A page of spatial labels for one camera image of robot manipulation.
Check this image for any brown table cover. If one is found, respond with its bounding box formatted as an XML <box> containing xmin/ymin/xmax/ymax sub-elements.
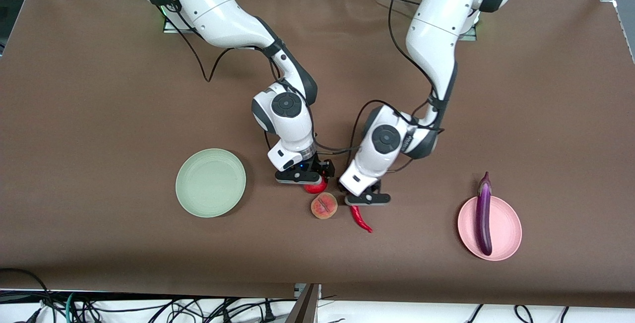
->
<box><xmin>0</xmin><ymin>0</ymin><xmax>635</xmax><ymax>309</ymax></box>

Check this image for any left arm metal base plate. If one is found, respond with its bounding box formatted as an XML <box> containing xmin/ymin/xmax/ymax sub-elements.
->
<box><xmin>461</xmin><ymin>15</ymin><xmax>478</xmax><ymax>42</ymax></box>

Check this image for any pink round plate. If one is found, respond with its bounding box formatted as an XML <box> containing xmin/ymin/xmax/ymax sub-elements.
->
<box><xmin>457</xmin><ymin>194</ymin><xmax>523</xmax><ymax>261</ymax></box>

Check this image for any pink yellow peach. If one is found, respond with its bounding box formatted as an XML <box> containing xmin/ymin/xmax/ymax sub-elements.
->
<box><xmin>311</xmin><ymin>193</ymin><xmax>338</xmax><ymax>221</ymax></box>

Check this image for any aluminium frame post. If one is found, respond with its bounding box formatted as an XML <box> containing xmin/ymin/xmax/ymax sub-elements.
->
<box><xmin>285</xmin><ymin>283</ymin><xmax>322</xmax><ymax>323</ymax></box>

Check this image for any red chili pepper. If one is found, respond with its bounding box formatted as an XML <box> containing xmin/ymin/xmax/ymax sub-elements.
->
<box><xmin>350</xmin><ymin>205</ymin><xmax>374</xmax><ymax>234</ymax></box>

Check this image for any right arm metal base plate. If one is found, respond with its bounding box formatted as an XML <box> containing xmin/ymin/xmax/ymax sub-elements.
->
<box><xmin>163</xmin><ymin>13</ymin><xmax>199</xmax><ymax>34</ymax></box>

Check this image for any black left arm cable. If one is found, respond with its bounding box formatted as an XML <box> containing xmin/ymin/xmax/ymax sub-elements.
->
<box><xmin>350</xmin><ymin>0</ymin><xmax>447</xmax><ymax>172</ymax></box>

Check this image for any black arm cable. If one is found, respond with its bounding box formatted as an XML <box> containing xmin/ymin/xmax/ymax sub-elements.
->
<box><xmin>166</xmin><ymin>3</ymin><xmax>359</xmax><ymax>156</ymax></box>
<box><xmin>350</xmin><ymin>0</ymin><xmax>447</xmax><ymax>172</ymax></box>

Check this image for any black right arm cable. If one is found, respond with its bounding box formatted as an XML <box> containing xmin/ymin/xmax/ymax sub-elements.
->
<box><xmin>166</xmin><ymin>3</ymin><xmax>359</xmax><ymax>156</ymax></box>

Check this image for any pale green round plate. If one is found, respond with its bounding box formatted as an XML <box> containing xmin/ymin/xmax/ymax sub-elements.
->
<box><xmin>175</xmin><ymin>148</ymin><xmax>247</xmax><ymax>218</ymax></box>

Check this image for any long purple eggplant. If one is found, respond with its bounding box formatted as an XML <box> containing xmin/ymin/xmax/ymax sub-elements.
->
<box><xmin>475</xmin><ymin>171</ymin><xmax>493</xmax><ymax>257</ymax></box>

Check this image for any black floor cable loop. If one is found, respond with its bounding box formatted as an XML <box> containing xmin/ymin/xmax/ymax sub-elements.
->
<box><xmin>0</xmin><ymin>267</ymin><xmax>56</xmax><ymax>323</ymax></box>

